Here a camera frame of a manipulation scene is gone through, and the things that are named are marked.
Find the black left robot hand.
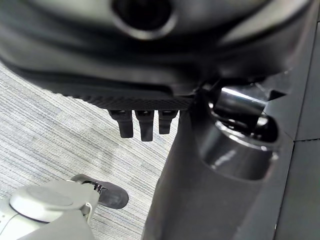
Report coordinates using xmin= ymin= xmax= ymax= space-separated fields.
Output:
xmin=0 ymin=0 xmax=319 ymax=240

